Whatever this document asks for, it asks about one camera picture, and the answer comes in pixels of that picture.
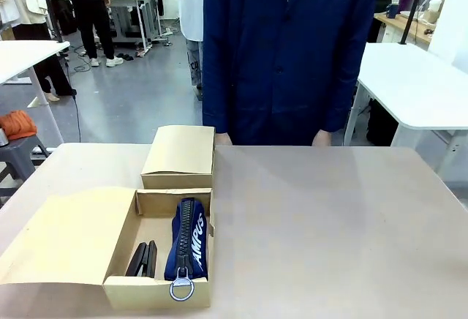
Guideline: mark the blue sleeved left forearm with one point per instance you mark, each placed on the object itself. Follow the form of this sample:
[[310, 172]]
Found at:
[[351, 99]]

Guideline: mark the white table slim leg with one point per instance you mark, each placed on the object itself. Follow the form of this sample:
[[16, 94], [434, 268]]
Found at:
[[25, 59]]

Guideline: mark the person in blue coat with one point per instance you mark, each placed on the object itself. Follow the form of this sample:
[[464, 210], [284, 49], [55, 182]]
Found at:
[[289, 59]]

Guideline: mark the black slippers pair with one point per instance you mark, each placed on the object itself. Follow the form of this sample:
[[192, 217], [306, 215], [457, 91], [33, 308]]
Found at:
[[126, 56]]

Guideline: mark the small cardboard box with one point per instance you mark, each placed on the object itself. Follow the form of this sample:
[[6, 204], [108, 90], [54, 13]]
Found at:
[[179, 154]]

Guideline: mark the white cup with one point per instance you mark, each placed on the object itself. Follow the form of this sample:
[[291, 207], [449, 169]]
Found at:
[[435, 10]]

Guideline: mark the dark blue mug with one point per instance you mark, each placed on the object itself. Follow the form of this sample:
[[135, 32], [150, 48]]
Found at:
[[392, 11]]

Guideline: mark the blue sleeved right forearm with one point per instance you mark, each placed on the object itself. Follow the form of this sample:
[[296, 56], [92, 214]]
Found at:
[[215, 99]]

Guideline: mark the person in black clothes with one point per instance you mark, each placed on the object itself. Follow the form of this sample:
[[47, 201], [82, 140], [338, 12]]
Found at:
[[89, 8]]

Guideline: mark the orange cloth bundle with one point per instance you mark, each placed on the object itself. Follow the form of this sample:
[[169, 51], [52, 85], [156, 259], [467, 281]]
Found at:
[[18, 123]]

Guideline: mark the grey plastic stool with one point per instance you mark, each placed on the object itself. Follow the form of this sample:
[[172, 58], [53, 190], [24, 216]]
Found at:
[[18, 154]]

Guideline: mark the person's left hand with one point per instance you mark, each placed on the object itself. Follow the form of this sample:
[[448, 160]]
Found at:
[[321, 138]]

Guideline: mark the navy blue zipper pencil pouch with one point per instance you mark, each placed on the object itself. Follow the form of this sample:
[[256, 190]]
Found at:
[[194, 231]]

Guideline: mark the person in cream jacket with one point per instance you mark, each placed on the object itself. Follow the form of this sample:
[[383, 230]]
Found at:
[[29, 0]]

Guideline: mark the person in white coat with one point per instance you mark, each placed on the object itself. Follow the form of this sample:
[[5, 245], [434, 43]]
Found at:
[[190, 4]]

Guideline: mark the large cardboard box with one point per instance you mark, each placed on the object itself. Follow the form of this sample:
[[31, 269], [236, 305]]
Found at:
[[73, 235]]

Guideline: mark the long black stapler silver magazine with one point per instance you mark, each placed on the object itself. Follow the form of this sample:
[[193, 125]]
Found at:
[[144, 260]]

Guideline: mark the wooden side table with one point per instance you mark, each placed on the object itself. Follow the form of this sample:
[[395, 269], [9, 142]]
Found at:
[[406, 26]]

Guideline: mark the person's right hand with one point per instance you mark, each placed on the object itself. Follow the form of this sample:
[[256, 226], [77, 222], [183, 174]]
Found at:
[[223, 139]]

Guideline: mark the large white table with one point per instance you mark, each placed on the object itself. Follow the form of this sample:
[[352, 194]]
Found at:
[[402, 77]]

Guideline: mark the grey workbench wooden top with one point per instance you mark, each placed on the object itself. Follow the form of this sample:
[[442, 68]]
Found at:
[[133, 11]]

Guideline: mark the black stand pole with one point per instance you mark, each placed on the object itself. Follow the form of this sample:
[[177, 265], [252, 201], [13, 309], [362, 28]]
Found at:
[[413, 8], [49, 8]]

